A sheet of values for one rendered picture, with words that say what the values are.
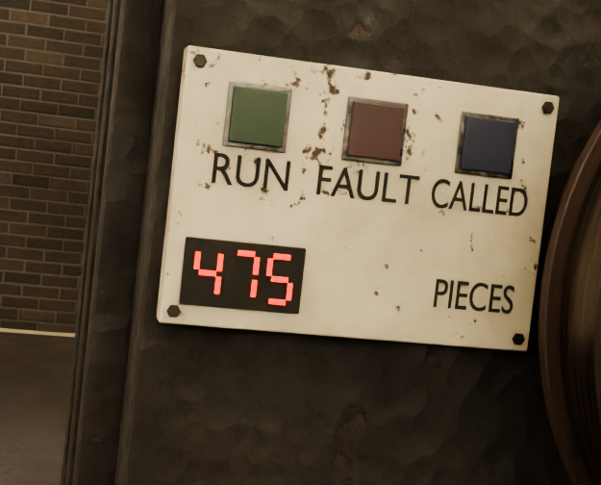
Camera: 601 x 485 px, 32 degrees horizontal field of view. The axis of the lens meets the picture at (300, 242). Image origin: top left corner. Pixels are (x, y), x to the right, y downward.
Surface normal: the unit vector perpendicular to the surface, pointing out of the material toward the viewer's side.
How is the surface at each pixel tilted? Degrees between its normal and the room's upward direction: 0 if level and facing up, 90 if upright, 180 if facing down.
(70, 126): 90
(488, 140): 90
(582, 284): 89
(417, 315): 90
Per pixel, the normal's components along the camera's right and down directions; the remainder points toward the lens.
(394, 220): 0.21, 0.09
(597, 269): -0.96, -0.15
